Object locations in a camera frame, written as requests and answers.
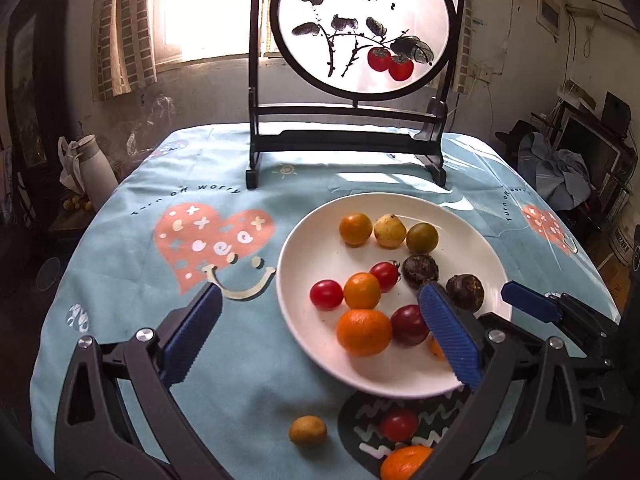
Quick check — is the dark brown round fruit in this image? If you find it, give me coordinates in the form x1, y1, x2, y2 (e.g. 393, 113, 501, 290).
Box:
402, 254, 440, 290
445, 274, 485, 312

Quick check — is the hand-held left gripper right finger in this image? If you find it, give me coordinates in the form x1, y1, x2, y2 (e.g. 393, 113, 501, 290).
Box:
415, 281, 588, 480

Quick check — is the white jug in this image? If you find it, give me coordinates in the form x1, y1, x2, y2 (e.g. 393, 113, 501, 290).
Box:
70, 134, 119, 211

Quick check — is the checked beige curtain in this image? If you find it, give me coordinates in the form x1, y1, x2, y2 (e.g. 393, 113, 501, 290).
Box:
92, 0, 158, 102
452, 0, 474, 94

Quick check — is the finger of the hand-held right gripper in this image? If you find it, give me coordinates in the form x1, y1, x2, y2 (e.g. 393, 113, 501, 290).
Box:
479, 312, 549, 345
501, 281, 621, 356

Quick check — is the white air conditioner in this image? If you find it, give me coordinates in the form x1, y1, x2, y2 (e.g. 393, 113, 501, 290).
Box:
590, 0, 636, 26

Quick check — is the orange mandarin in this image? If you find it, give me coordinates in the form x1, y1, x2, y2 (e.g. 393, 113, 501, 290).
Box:
380, 445, 435, 480
335, 308, 393, 358

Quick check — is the small yellow-brown fruit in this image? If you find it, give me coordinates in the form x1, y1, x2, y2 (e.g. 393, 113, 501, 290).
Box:
289, 415, 328, 446

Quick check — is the pile of grey-blue clothes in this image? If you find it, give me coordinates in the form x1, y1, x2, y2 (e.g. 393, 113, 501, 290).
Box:
517, 132, 596, 211

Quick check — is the yellow-green lime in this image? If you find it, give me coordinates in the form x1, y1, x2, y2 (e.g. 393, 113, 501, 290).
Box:
405, 222, 440, 254

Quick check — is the yellow spotted pear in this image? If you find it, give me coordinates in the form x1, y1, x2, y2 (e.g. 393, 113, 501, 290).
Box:
374, 213, 407, 250

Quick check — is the framed wall panel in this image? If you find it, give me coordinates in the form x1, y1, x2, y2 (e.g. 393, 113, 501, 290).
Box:
537, 0, 561, 41

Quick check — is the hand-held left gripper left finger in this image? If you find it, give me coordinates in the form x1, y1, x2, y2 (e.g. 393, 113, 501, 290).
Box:
54, 281, 231, 480

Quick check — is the white round plate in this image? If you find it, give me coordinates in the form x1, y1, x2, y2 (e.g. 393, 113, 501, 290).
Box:
276, 192, 515, 400

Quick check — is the dark red plum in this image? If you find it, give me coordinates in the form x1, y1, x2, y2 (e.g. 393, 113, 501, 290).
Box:
390, 304, 431, 347

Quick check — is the bright window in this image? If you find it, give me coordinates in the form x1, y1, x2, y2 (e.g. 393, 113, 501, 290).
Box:
147, 0, 281, 64

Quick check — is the black framed painted table screen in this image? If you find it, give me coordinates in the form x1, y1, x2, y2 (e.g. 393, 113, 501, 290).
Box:
245, 0, 469, 191

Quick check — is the light blue printed tablecloth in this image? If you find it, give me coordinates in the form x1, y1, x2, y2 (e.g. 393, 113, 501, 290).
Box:
30, 122, 624, 480

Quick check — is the black laptop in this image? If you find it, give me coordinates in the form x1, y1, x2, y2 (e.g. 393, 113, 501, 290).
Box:
600, 91, 632, 136

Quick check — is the dark wooden cabinet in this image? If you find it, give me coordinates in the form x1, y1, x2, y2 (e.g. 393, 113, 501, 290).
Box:
5, 0, 66, 181

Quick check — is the red cherry tomato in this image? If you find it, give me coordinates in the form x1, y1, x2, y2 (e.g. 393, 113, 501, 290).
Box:
369, 261, 401, 293
381, 408, 419, 442
309, 279, 344, 311

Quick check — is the white plastic bag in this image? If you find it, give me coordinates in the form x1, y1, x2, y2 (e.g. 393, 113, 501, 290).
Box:
57, 136, 86, 196

